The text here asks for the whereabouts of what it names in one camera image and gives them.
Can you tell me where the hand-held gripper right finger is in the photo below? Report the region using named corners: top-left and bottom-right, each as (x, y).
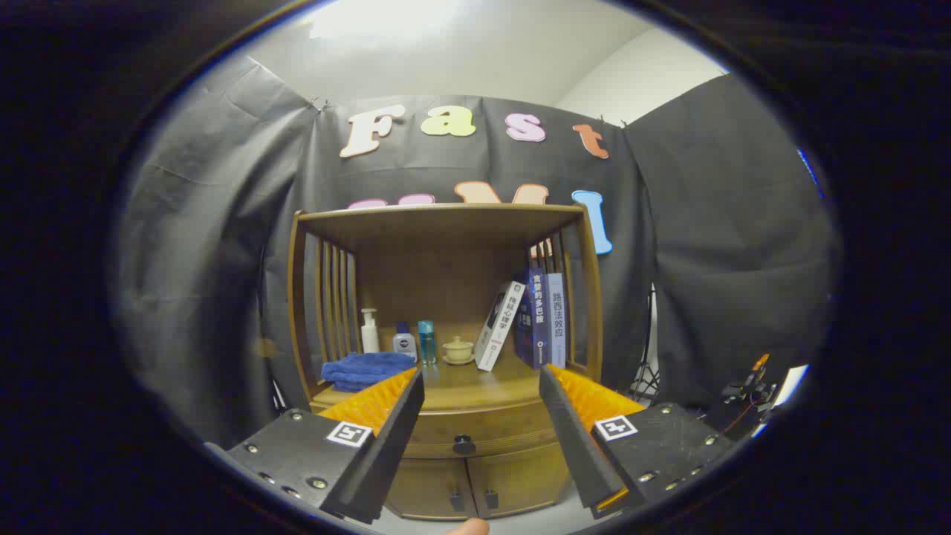
top-left (539, 364), bottom-right (736, 519)

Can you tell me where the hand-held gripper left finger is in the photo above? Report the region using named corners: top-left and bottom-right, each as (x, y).
top-left (227, 366), bottom-right (426, 525)

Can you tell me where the wooden drawer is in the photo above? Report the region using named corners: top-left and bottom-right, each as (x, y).
top-left (401, 400), bottom-right (567, 459)

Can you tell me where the wooden cabinet door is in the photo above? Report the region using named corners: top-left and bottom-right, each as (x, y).
top-left (468, 446), bottom-right (573, 519)
top-left (386, 457), bottom-right (476, 521)

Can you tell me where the wooden countertop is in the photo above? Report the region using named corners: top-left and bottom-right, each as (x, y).
top-left (311, 348), bottom-right (595, 414)

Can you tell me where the wooden cabinet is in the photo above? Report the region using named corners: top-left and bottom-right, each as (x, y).
top-left (286, 203), bottom-right (604, 521)

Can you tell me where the blue folded towel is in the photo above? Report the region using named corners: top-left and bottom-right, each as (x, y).
top-left (321, 352), bottom-right (417, 393)

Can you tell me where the black tripod stand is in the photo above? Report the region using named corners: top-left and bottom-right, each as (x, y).
top-left (630, 286), bottom-right (660, 406)

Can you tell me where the white bottle with blue cap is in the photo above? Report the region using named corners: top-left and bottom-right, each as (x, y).
top-left (393, 321), bottom-right (418, 363)

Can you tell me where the beige lidded teacup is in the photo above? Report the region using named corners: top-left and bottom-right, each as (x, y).
top-left (442, 336), bottom-right (476, 366)

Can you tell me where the pale blue book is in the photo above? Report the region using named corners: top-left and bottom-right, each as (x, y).
top-left (546, 272), bottom-right (567, 368)

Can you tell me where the dark blue book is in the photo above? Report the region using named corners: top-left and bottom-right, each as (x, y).
top-left (514, 267), bottom-right (552, 369)

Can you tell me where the white book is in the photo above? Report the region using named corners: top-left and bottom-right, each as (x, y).
top-left (474, 281), bottom-right (526, 372)

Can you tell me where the black device with orange part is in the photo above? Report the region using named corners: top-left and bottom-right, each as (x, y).
top-left (706, 354), bottom-right (777, 439)

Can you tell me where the black backdrop cloth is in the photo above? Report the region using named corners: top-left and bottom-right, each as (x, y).
top-left (111, 56), bottom-right (844, 447)

